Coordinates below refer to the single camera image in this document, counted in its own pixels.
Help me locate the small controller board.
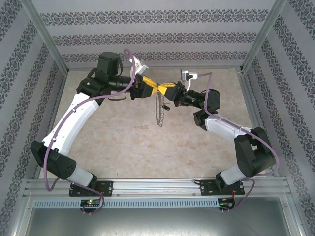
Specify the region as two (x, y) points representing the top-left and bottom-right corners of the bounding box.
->
(219, 198), (236, 209)
(80, 199), (102, 207)

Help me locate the grey metal sheet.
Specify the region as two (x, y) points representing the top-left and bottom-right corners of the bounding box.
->
(24, 207), (302, 236)

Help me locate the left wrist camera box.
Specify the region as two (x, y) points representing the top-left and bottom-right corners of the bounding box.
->
(133, 57), (150, 76)

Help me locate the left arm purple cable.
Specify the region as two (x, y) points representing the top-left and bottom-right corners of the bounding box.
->
(43, 48), (138, 214)

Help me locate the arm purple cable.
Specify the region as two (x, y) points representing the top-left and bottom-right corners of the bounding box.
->
(196, 71), (281, 212)
(43, 48), (138, 214)

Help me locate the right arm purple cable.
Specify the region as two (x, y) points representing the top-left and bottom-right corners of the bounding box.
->
(196, 71), (281, 212)

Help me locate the aluminium frame rail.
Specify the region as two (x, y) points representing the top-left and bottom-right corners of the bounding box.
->
(236, 67), (280, 177)
(33, 71), (68, 180)
(67, 64), (243, 72)

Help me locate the aluminium frame post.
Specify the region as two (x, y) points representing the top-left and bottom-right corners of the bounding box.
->
(241, 0), (287, 72)
(21, 0), (69, 72)

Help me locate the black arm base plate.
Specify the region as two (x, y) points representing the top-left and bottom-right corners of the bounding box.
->
(68, 180), (114, 197)
(199, 178), (246, 197)

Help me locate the aluminium mounting rail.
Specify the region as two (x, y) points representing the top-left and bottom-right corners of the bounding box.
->
(23, 178), (290, 197)

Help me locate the slotted grey cable duct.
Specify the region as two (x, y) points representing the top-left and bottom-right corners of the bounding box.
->
(33, 198), (220, 209)

